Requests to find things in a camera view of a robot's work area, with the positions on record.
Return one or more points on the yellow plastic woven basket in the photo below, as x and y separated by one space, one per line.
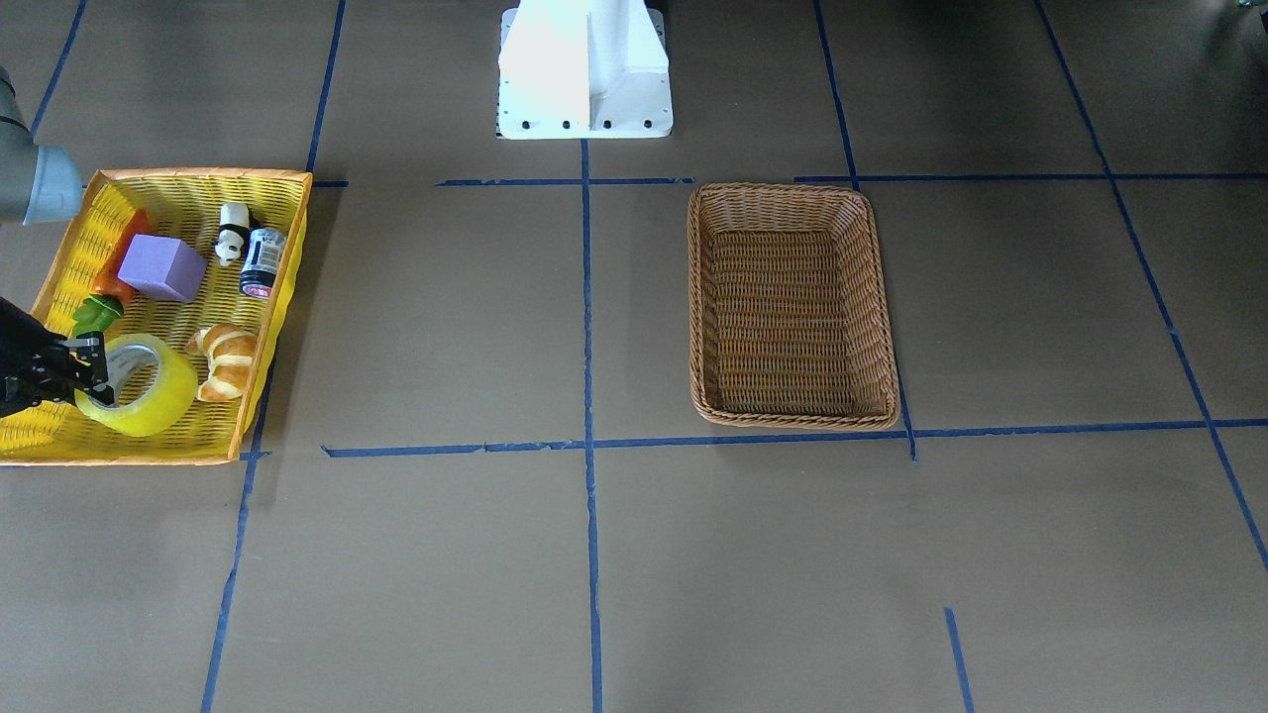
183 203

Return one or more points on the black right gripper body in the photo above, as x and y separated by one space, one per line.
22 358

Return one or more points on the brown wicker basket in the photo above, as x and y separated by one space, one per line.
788 320

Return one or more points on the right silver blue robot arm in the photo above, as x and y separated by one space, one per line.
41 184

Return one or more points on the toy carrot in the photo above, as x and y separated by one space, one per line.
109 292

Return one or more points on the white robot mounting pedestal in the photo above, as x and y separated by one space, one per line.
584 70

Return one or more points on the purple foam cube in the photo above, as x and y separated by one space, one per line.
164 269

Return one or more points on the yellow tape roll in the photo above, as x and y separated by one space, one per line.
169 392

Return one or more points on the toy croissant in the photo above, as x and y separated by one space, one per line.
229 352

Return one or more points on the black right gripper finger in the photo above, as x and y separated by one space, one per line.
86 346
86 383

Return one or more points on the small dark labelled can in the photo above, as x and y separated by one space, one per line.
261 262

